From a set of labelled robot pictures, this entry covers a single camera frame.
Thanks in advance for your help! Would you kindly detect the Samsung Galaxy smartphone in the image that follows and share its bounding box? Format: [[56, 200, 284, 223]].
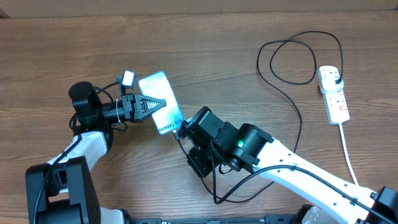
[[138, 71, 185, 134]]

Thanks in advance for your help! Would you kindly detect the black charger cable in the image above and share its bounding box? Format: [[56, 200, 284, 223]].
[[172, 30, 345, 203]]

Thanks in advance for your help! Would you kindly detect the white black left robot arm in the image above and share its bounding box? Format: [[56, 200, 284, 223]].
[[25, 82, 167, 223]]

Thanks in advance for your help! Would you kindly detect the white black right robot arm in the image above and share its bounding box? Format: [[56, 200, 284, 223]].
[[174, 106, 397, 223]]

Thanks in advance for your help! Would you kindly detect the white charger plug adapter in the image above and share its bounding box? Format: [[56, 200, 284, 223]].
[[319, 77, 345, 94]]

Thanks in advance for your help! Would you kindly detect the white power strip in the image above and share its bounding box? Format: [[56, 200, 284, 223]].
[[317, 65, 350, 124]]

